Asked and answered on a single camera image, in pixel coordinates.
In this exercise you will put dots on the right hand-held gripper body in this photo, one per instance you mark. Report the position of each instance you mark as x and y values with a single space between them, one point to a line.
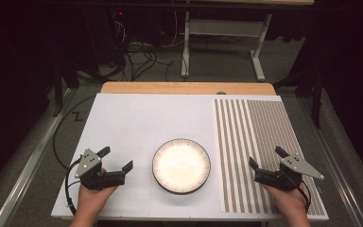
291 170

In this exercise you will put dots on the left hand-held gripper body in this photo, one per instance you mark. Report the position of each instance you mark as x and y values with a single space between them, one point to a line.
89 171

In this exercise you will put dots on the white plate with dark rim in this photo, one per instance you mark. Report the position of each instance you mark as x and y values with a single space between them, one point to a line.
181 166

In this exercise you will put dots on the person's left hand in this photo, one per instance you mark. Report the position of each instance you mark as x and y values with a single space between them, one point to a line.
93 198

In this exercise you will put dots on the person's right hand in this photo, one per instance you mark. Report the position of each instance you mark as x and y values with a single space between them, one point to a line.
285 200

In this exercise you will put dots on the striped brown and white placemat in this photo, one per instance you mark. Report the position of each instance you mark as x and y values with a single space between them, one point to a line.
258 142

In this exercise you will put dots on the white table cover sheet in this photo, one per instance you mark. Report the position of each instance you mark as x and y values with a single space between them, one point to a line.
138 132

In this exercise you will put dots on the dark tripod stand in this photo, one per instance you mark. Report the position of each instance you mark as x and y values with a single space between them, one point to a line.
315 91
64 82

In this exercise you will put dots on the wooden table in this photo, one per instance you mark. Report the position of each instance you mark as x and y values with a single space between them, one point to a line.
186 88

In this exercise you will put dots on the white metal stand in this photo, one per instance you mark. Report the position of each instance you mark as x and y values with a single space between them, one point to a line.
227 28

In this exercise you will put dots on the dark device with red light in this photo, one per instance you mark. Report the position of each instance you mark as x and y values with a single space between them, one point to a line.
120 13

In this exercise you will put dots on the aluminium floor rail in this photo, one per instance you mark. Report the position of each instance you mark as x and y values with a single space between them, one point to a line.
31 157
334 157

